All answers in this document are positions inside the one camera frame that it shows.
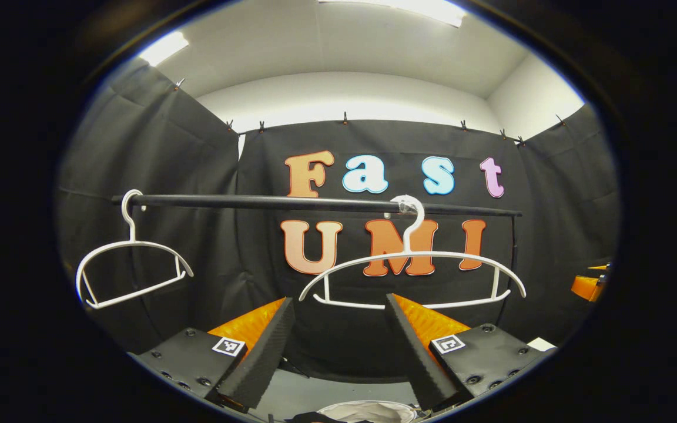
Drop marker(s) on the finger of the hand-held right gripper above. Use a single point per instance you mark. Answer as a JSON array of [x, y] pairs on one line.
[[586, 286]]

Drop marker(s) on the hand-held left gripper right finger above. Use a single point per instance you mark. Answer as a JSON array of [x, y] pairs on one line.
[[415, 358]]

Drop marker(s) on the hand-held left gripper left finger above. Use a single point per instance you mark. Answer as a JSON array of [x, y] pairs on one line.
[[265, 358]]

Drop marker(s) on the white round laundry hamper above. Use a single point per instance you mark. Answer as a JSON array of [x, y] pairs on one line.
[[368, 411]]

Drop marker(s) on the white plastic hanger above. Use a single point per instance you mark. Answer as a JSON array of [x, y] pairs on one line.
[[133, 232], [407, 244]]

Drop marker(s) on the black metal clothes rack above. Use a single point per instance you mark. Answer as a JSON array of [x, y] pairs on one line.
[[256, 202]]

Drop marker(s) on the black backdrop cloth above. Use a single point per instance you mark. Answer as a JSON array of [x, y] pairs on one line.
[[227, 153]]

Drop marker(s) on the row of small backdrop clips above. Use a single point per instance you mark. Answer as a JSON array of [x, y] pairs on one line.
[[345, 119]]

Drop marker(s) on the ceiling light panel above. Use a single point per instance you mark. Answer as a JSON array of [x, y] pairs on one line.
[[165, 47], [426, 9]]

